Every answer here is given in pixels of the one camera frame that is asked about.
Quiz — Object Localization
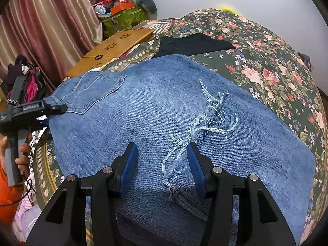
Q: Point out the dark bag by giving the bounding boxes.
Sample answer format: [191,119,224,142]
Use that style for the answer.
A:
[297,52,313,73]

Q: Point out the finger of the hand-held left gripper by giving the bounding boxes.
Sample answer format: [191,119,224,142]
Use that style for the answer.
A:
[42,102,69,116]

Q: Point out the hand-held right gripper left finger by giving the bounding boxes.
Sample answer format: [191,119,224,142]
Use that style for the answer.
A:
[26,142,139,246]

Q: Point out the person's left hand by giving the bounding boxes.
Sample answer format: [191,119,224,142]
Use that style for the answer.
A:
[15,133,34,177]

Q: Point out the black folded cloth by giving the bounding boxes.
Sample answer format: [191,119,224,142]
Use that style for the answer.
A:
[152,33,236,59]

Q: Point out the wooden lap desk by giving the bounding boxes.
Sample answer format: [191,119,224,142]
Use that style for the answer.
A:
[67,28,154,79]

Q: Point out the dark pink clothes pile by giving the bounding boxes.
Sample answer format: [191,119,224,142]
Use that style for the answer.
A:
[6,55,49,103]

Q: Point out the striped brown curtain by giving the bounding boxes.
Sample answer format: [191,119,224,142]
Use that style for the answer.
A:
[0,0,103,88]

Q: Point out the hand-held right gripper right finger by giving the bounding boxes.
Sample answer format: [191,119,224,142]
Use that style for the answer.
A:
[187,141,298,246]

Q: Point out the blue denim pants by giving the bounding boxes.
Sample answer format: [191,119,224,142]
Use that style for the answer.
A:
[47,54,316,246]

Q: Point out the pink white cloth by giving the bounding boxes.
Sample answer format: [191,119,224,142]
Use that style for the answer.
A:
[13,200,43,241]

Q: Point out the orange box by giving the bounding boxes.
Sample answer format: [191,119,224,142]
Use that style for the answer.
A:
[110,2,135,14]

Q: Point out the striped blanket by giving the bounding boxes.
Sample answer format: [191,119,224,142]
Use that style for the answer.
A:
[133,19,180,35]

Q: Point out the green storage box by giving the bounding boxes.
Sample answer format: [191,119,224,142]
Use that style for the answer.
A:
[99,5,149,38]

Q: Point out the floral covered bed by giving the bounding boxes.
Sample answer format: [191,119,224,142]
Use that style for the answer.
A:
[33,8,328,246]

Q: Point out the black cable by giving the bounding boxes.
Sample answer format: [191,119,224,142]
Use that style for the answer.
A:
[0,178,36,208]

